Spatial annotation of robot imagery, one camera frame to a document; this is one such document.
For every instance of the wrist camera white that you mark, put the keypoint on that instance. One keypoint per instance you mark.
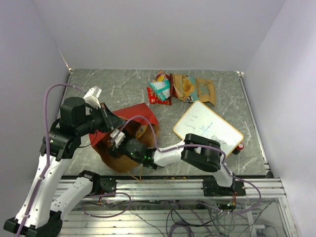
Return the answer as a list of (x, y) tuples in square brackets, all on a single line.
[(93, 96), (117, 137)]

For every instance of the red black marker cap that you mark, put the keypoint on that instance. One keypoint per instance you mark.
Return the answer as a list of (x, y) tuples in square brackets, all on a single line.
[(238, 149)]

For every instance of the yellow snack bag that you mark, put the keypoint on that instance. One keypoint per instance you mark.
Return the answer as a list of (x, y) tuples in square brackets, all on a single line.
[(140, 131)]

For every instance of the red paper bag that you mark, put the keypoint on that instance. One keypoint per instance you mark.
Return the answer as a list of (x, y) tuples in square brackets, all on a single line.
[(140, 114)]

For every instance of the aluminium rail frame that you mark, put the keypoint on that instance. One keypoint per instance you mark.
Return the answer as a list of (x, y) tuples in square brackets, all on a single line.
[(177, 207)]

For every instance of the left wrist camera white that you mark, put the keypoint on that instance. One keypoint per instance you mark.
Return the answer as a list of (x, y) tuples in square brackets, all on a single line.
[(93, 96)]

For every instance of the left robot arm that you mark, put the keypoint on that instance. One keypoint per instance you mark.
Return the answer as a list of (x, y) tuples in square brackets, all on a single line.
[(41, 215)]

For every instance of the brown kettle chips bag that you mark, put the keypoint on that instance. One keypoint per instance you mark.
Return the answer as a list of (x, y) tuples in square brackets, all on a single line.
[(191, 89)]

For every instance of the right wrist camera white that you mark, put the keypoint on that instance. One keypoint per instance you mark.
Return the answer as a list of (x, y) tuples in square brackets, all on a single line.
[(117, 137)]

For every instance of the teal Fox's candy bag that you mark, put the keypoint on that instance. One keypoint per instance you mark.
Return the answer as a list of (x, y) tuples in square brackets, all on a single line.
[(161, 89)]

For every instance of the orange Fox's candy bag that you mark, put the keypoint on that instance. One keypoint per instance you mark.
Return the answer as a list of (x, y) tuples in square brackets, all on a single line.
[(161, 76)]

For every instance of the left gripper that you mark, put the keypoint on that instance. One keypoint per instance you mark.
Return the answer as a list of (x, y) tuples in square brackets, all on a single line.
[(111, 120)]

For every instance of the red noodle snack bag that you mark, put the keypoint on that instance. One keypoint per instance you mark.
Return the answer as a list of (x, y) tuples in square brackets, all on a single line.
[(154, 99)]

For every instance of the small whiteboard yellow frame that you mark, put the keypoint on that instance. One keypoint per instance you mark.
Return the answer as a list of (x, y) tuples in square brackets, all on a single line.
[(199, 119)]

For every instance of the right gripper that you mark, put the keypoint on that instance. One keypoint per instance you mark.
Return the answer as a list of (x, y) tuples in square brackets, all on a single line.
[(113, 152)]

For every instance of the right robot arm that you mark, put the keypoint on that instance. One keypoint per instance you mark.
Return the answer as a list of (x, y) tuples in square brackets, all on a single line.
[(202, 153)]

